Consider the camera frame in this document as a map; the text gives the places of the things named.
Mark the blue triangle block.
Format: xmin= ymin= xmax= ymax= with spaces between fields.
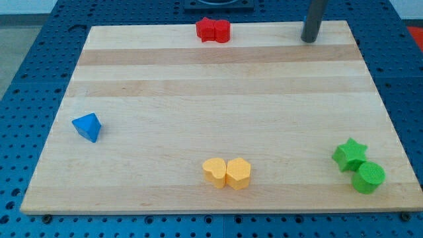
xmin=72 ymin=113 xmax=102 ymax=143

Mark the yellow heart block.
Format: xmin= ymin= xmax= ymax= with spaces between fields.
xmin=202 ymin=157 xmax=227 ymax=189

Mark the light wooden board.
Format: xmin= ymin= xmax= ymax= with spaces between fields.
xmin=20 ymin=20 xmax=422 ymax=215

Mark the yellow hexagon block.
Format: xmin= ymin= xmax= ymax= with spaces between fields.
xmin=226 ymin=157 xmax=251 ymax=190

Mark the red star block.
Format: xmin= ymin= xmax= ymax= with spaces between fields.
xmin=196 ymin=17 xmax=215 ymax=42

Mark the red cylinder block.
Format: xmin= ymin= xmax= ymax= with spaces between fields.
xmin=214 ymin=20 xmax=231 ymax=43

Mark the green star block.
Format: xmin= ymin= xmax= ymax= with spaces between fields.
xmin=332 ymin=138 xmax=367 ymax=172

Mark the grey cylindrical pointer rod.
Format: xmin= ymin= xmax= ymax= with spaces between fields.
xmin=301 ymin=0 xmax=328 ymax=43

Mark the green cylinder block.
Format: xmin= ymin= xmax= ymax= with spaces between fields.
xmin=352 ymin=161 xmax=386 ymax=194

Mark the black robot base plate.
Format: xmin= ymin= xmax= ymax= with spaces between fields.
xmin=182 ymin=0 xmax=254 ymax=11

